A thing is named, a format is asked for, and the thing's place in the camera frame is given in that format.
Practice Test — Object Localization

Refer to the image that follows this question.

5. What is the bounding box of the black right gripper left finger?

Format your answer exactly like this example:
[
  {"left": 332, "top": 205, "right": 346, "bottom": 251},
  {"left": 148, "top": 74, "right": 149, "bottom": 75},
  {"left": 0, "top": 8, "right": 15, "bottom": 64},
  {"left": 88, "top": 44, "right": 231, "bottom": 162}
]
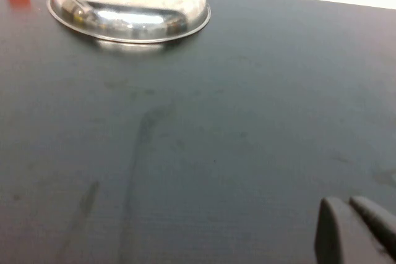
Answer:
[{"left": 314, "top": 197, "right": 394, "bottom": 264}]

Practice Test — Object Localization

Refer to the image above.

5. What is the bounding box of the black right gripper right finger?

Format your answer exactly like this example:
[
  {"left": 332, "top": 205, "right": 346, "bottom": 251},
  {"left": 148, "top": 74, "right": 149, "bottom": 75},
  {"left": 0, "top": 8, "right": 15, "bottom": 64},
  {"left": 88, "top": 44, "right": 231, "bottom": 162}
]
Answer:
[{"left": 349, "top": 195, "right": 396, "bottom": 260}]

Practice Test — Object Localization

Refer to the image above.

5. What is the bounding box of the steel pot lid black knob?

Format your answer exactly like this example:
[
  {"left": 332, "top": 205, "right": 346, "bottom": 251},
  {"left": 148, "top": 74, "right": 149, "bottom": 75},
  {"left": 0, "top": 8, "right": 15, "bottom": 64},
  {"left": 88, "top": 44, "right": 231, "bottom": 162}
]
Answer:
[{"left": 46, "top": 0, "right": 212, "bottom": 45}]

